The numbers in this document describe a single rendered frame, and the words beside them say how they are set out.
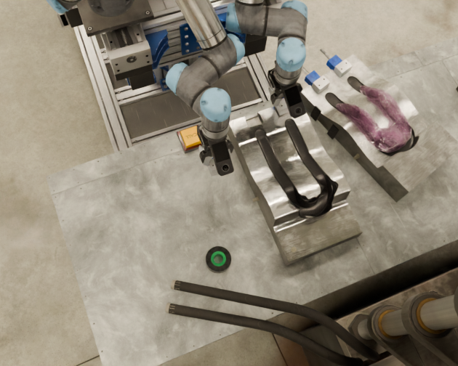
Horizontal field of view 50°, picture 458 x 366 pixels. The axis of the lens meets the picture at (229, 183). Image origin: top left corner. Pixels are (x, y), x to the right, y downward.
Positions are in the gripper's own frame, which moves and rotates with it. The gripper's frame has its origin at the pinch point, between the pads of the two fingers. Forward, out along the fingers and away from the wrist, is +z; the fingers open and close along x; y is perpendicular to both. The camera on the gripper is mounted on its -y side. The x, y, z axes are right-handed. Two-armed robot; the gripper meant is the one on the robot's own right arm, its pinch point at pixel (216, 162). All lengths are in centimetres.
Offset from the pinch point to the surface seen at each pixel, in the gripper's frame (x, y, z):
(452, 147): -75, -21, 4
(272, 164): -17.9, -4.6, 7.2
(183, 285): 22.3, -30.1, 11.3
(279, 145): -22.7, 0.5, 6.5
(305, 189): -22.8, -17.7, 1.6
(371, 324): -20, -61, -9
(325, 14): -110, 100, 95
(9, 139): 79, 86, 95
